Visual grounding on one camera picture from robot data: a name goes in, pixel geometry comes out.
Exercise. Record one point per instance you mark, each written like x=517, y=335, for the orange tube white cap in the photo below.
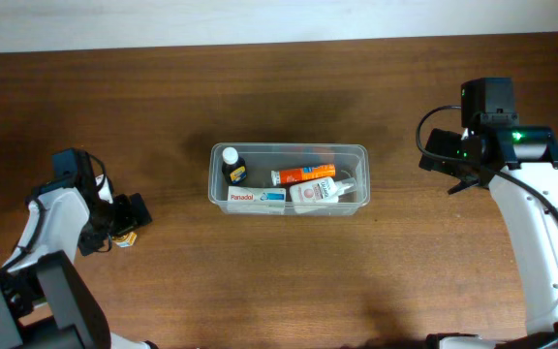
x=301, y=174

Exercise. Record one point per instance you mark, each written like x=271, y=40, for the gold lid small jar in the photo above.
x=127, y=240

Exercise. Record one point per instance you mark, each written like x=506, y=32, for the white Panadol box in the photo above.
x=256, y=200

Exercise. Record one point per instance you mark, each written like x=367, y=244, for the white calamine lotion bottle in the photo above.
x=319, y=193

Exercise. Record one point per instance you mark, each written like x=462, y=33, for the dark bottle white cap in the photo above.
x=234, y=166

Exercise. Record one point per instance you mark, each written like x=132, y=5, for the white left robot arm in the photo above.
x=44, y=303

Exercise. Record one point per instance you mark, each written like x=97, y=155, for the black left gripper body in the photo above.
x=127, y=213

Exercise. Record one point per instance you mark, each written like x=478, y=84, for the clear plastic container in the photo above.
x=350, y=161

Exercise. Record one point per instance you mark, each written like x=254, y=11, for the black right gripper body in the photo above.
x=443, y=152

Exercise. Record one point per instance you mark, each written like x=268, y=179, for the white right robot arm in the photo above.
x=519, y=168

